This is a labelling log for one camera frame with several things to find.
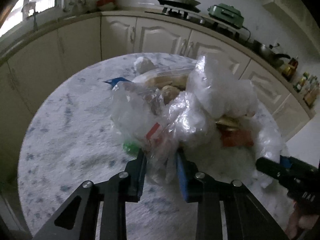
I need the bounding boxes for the blue cookie package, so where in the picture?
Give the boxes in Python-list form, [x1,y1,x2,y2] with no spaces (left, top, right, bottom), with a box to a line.
[104,77,131,90]

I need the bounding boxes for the condiment bottles group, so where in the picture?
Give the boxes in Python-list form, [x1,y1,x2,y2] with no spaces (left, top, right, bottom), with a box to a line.
[293,72,319,109]

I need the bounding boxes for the wok on stove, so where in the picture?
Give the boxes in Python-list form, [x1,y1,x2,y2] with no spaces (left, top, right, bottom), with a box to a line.
[173,0,201,7]

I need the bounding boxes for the window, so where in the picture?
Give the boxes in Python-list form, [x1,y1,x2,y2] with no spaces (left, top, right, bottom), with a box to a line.
[1,0,55,36]

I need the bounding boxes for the clear plastic bag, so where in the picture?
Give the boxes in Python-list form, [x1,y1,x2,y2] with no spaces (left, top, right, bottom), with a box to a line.
[110,82,219,185]

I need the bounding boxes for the green electric grill pot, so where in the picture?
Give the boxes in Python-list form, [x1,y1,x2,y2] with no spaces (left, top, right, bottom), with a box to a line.
[207,3,244,29]

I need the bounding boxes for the red and white plush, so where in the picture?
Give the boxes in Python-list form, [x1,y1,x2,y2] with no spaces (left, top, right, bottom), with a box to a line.
[96,0,117,11]

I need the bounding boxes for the person's hand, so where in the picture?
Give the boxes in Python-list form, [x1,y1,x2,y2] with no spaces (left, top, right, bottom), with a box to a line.
[285,201,319,239]

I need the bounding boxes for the crumpled white tissue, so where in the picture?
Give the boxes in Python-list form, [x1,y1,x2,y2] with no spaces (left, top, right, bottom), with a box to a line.
[133,57,157,74]

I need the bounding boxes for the green bottle cap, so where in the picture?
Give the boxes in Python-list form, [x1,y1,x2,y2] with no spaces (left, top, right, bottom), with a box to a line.
[123,141,140,156]

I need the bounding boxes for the black pan with kettle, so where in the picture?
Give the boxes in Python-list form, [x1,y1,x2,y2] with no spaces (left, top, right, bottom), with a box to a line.
[252,40,291,68]

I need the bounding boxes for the upper wall cabinet right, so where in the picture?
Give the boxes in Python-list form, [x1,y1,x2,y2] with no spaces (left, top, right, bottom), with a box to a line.
[263,0,319,51]

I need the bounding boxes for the white plastic bag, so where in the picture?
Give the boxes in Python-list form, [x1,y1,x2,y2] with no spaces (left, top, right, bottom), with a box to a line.
[186,54,258,119]

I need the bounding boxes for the cream lower cabinets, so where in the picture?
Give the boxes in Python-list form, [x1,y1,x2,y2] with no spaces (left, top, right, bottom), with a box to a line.
[0,15,313,181]

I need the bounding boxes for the black gas stove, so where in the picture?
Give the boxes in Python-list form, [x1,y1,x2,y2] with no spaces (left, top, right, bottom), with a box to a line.
[146,0,240,40]

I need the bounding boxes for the bagged bread loaf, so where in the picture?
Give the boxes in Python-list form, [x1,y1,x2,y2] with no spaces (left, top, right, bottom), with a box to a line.
[132,66,195,102]

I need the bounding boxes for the dark sauce bottle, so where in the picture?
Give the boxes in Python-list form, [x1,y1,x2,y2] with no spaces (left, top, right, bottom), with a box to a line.
[281,57,298,82]

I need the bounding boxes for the kitchen faucet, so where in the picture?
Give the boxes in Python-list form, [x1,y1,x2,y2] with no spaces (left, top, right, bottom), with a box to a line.
[21,2,38,32]

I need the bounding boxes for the round marble table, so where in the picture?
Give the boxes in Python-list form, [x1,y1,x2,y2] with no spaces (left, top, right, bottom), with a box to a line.
[17,52,296,240]

